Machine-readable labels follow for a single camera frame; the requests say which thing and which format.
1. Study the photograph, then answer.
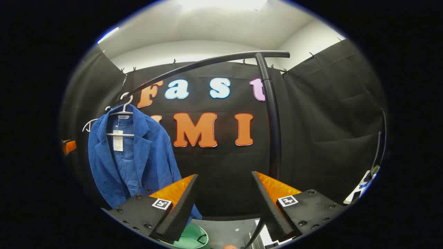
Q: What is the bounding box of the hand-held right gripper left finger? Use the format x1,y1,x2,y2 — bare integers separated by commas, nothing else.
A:
101,174,199,245

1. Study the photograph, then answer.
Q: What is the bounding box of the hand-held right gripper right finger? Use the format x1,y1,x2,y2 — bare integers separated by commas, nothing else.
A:
252,171,347,243

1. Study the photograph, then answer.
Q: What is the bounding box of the green laundry hamper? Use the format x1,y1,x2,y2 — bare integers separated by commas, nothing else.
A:
157,223,211,249

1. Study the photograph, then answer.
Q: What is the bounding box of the blue corduroy jacket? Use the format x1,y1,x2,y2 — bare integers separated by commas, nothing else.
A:
88,105,203,220

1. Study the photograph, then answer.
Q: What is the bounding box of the white plastic hanger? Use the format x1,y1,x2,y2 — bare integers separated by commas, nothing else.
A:
105,92,135,137
82,106,112,133

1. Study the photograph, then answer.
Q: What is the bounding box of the black backdrop cloth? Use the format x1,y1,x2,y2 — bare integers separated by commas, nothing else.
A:
61,39,386,222

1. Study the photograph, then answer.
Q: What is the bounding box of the white cabinet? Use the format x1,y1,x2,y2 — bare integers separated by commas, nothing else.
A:
343,170,371,204

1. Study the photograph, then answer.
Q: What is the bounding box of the ceiling light panel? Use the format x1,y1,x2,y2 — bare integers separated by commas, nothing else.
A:
178,0,269,11

